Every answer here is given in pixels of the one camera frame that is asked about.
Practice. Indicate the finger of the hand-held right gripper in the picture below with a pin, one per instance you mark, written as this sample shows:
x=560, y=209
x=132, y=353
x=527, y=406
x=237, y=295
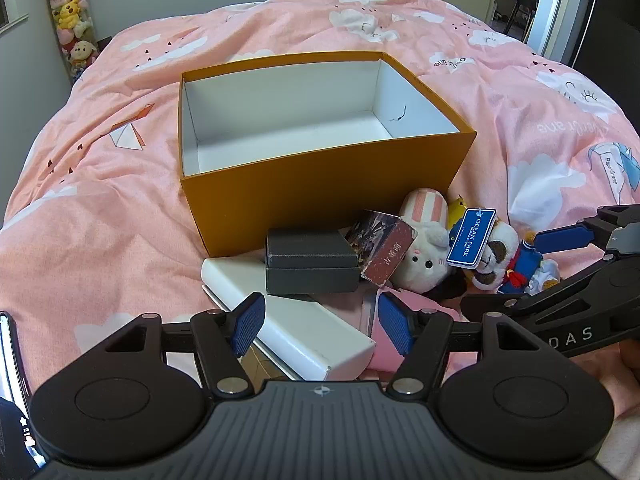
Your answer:
x=500, y=306
x=562, y=238

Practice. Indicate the dark grey box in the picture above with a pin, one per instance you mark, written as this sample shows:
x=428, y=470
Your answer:
x=310, y=260

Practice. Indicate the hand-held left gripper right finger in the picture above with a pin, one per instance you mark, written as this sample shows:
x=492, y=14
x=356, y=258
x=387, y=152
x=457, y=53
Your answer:
x=395, y=322

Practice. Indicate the pink cloud print blanket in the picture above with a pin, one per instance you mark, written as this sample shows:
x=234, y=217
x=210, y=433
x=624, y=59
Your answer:
x=100, y=210

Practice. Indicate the pink zipper pouch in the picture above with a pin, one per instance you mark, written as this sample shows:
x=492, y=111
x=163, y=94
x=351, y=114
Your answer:
x=430, y=304

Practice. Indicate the printed card box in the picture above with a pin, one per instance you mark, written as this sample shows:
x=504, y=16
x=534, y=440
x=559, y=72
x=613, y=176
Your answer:
x=390, y=255

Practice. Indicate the small yellow plush toy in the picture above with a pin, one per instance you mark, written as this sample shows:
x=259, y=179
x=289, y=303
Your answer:
x=456, y=208

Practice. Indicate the orange cardboard box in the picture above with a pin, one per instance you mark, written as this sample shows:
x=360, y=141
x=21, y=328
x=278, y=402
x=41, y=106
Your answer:
x=325, y=190

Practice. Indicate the clear tube of plush toys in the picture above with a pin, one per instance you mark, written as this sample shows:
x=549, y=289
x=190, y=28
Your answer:
x=70, y=15

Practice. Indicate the blue paper tag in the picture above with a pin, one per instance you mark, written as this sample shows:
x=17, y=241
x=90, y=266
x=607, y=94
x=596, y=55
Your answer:
x=470, y=237

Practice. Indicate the long white box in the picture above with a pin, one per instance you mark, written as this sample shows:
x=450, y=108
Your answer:
x=300, y=330

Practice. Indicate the window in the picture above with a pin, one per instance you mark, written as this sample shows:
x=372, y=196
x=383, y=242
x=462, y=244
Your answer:
x=10, y=0

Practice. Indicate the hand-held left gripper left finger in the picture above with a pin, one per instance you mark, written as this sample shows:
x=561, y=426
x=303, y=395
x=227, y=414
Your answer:
x=248, y=322

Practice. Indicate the dark chair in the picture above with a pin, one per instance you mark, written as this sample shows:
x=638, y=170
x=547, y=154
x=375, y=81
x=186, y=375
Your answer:
x=522, y=10

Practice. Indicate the small brown cardboard box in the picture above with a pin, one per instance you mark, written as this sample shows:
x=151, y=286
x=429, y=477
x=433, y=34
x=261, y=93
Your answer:
x=260, y=362

